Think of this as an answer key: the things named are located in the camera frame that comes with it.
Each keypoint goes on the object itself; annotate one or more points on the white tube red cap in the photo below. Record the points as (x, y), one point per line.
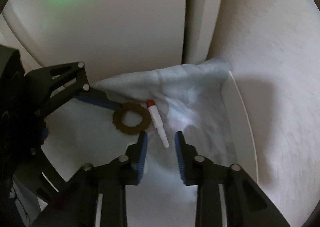
(157, 121)

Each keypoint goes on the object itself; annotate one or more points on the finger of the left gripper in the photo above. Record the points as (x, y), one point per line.
(98, 98)

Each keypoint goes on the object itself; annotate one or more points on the white low table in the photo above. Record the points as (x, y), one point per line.
(241, 130)

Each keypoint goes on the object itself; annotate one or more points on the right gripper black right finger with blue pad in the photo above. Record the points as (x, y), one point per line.
(221, 189)

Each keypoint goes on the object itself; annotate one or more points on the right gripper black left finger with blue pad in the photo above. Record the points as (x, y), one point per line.
(96, 196)

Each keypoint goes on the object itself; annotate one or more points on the brown scrunchie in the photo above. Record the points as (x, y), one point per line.
(131, 118)

